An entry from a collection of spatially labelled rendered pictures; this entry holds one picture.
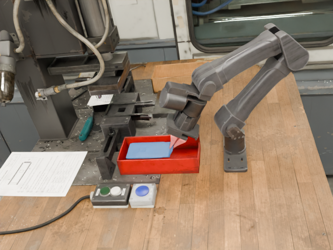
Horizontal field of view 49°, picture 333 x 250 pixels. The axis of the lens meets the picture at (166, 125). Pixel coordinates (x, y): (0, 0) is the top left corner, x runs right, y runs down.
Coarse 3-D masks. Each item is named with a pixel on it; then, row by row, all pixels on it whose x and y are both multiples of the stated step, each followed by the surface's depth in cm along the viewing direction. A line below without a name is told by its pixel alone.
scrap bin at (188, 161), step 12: (180, 144) 120; (192, 144) 119; (120, 156) 115; (180, 156) 118; (192, 156) 117; (120, 168) 114; (132, 168) 113; (144, 168) 112; (156, 168) 112; (168, 168) 111; (180, 168) 111; (192, 168) 110
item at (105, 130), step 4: (136, 108) 135; (140, 108) 140; (136, 112) 137; (140, 112) 140; (132, 124) 128; (104, 128) 126; (108, 128) 125; (120, 128) 125; (124, 128) 125; (128, 128) 124; (132, 128) 128; (104, 132) 127; (120, 132) 126; (124, 132) 126; (128, 132) 125; (132, 132) 128; (104, 136) 128; (120, 136) 127; (124, 136) 127; (128, 136) 126; (120, 140) 128
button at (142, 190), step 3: (141, 186) 105; (144, 186) 105; (138, 189) 104; (141, 189) 104; (144, 189) 103; (147, 189) 103; (135, 192) 103; (138, 192) 103; (141, 192) 103; (144, 192) 103; (147, 192) 103; (138, 195) 102; (141, 195) 102; (144, 195) 102
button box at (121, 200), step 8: (112, 184) 108; (120, 184) 108; (128, 184) 107; (96, 192) 106; (120, 192) 105; (128, 192) 105; (80, 200) 108; (96, 200) 104; (104, 200) 103; (112, 200) 103; (120, 200) 103; (128, 200) 105; (72, 208) 106; (56, 216) 104; (40, 224) 103; (0, 232) 102; (8, 232) 102; (16, 232) 102
